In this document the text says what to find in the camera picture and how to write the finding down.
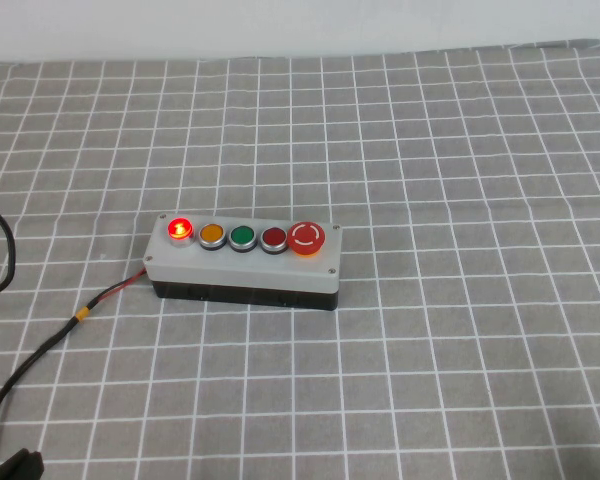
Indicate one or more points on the yellow push button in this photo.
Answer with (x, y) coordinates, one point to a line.
(211, 234)

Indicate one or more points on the red lit push button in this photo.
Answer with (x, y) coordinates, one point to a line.
(180, 230)

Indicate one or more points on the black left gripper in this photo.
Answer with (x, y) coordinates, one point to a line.
(10, 467)

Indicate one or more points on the green push button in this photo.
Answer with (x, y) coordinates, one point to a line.
(242, 235)

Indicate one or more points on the grey white checked tablecloth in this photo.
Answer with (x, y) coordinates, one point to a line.
(430, 350)

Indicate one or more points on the red emergency stop mushroom button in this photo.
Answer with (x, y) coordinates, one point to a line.
(306, 236)

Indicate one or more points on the dark red push button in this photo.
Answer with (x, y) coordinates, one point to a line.
(274, 237)

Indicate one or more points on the grey black button control box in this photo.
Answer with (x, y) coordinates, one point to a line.
(280, 272)

